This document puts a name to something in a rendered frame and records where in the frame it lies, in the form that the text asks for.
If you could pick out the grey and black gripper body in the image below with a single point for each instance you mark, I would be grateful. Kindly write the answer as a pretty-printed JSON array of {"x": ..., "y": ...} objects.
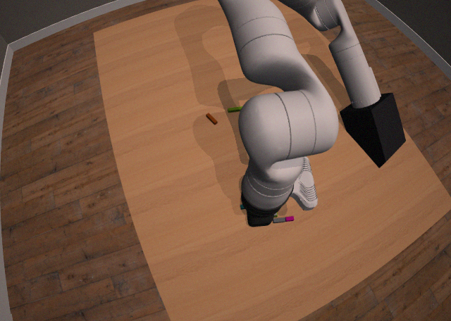
[{"x": 264, "y": 207}]

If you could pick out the orange rod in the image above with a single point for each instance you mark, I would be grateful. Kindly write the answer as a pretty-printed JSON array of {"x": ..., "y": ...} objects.
[{"x": 211, "y": 118}]

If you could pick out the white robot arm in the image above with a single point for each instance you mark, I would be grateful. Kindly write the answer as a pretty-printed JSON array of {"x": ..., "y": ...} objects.
[{"x": 302, "y": 120}]

